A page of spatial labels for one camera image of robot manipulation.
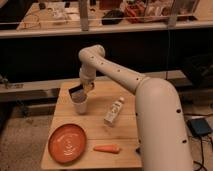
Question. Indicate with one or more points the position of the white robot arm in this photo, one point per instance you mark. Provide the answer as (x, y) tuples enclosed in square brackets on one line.
[(162, 135)]

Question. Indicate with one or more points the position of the metal shelf post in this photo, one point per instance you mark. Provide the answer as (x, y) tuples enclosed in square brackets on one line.
[(83, 11)]

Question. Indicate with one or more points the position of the red clutter on shelf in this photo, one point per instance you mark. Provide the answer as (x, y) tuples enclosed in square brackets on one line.
[(139, 11)]

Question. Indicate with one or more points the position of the orange plate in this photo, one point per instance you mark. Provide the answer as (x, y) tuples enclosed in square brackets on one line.
[(67, 143)]

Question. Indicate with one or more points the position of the orange carrot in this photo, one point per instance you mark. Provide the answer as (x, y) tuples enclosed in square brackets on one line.
[(107, 148)]

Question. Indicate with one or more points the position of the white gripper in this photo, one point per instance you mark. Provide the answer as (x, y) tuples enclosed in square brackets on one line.
[(87, 84)]

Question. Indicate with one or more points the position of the black bag on shelf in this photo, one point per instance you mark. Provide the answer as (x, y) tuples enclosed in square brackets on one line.
[(112, 17)]

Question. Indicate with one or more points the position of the black power adapter box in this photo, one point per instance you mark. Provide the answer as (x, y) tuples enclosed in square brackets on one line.
[(199, 127)]

